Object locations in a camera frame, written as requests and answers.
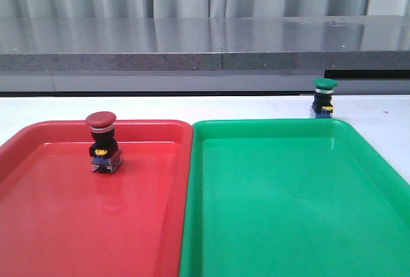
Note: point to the red mushroom push button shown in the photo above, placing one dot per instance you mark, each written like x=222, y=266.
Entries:
x=105, y=153

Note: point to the red plastic tray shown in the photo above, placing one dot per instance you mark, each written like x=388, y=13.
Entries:
x=59, y=218

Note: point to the grey stone counter ledge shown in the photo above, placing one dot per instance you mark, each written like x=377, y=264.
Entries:
x=178, y=56

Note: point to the green mushroom push button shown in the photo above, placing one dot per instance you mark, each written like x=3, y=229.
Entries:
x=322, y=107

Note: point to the green plastic tray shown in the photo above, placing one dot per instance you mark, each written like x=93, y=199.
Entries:
x=292, y=197

